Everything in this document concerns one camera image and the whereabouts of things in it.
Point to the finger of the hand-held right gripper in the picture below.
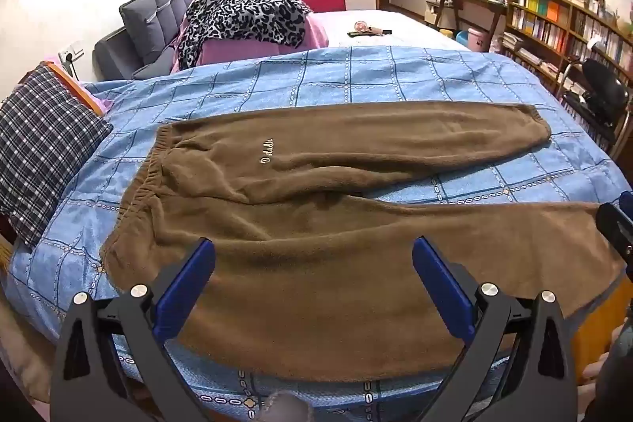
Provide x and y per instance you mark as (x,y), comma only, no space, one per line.
(615,224)

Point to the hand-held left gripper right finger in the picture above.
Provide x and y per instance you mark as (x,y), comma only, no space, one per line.
(440,288)

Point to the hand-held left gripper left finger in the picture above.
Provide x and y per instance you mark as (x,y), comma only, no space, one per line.
(190,283)

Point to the brown fleece pants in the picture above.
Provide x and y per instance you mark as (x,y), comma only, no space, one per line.
(321,254)

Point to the black chair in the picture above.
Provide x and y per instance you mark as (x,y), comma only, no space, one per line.
(601,91)

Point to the grey fuzzy cloth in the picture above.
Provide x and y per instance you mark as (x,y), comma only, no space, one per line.
(289,408)

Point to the dark plaid pillow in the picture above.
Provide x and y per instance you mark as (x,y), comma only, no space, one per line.
(44,140)

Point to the wooden bookshelf with books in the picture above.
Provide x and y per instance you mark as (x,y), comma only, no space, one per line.
(544,21)

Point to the pink bucket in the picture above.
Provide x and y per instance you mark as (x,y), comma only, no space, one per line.
(478,39)

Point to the orange pink folded cloth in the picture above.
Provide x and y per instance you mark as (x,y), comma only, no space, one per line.
(74,83)

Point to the blue checked blanket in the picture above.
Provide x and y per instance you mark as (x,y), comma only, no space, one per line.
(346,76)

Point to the blue bucket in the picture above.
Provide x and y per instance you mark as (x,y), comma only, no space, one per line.
(462,39)

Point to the dark flat item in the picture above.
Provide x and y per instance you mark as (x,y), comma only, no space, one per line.
(376,32)

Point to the light pink bed sheet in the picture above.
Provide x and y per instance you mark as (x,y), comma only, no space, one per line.
(405,26)

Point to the grey tufted headboard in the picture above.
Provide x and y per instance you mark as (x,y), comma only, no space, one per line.
(148,16)

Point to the small pink fan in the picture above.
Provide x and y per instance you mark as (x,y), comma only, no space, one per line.
(361,27)

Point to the leopard print cloth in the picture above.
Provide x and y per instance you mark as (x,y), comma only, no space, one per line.
(237,11)

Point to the pink blanket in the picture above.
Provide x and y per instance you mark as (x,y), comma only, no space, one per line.
(316,36)

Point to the wooden bed frame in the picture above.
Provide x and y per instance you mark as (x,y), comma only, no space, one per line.
(601,328)

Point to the wall socket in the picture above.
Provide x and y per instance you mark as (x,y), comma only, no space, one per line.
(70,54)

